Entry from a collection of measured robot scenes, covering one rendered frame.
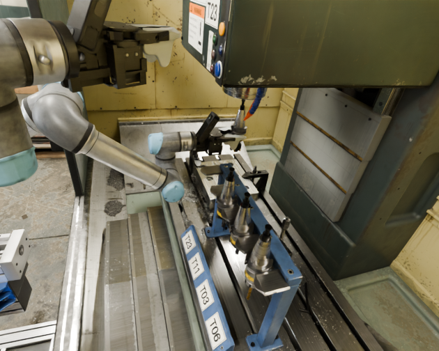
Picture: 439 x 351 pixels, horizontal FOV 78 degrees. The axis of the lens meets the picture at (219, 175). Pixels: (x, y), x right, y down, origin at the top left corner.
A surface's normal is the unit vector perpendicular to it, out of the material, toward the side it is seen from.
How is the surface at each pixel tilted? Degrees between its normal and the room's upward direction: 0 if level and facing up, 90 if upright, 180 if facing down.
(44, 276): 0
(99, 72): 90
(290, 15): 90
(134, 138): 24
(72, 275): 0
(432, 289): 90
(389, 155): 90
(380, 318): 0
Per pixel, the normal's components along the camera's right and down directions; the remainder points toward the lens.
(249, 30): 0.31, 0.57
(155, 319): 0.14, -0.73
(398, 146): -0.94, 0.10
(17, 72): 0.69, 0.65
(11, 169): 0.74, 0.47
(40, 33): 0.62, -0.21
